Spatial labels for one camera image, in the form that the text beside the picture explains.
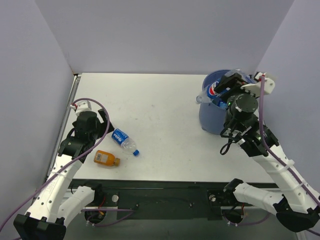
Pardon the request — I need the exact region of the large Pepsi bottle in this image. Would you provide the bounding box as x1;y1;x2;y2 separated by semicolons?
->
195;69;254;106

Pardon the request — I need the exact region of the small Pepsi bottle blue cap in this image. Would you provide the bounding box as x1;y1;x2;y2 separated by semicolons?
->
111;128;140;157

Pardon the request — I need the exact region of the small blue label water bottle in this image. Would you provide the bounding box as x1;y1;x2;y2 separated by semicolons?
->
217;99;228;110

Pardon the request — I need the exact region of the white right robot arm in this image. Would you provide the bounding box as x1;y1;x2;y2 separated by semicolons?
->
213;70;320;233

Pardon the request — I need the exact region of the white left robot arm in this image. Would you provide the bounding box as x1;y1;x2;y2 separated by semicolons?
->
13;109;113;240

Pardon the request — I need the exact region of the blue plastic bin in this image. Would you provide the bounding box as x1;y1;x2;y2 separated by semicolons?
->
198;69;230;135

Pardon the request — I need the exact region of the orange juice bottle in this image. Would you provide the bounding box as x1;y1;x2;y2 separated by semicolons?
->
93;150;121;167

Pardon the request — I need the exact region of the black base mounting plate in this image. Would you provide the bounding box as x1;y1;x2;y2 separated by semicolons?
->
69;179;245;223

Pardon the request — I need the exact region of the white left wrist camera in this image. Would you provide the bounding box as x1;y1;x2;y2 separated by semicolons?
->
70;100;92;113

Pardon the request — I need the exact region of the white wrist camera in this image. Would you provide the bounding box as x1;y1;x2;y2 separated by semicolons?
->
70;100;92;113
240;72;276;98

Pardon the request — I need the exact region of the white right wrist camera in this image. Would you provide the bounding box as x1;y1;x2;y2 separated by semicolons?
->
240;72;276;98

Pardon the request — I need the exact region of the black strap loop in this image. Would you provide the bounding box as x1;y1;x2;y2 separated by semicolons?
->
219;141;232;156

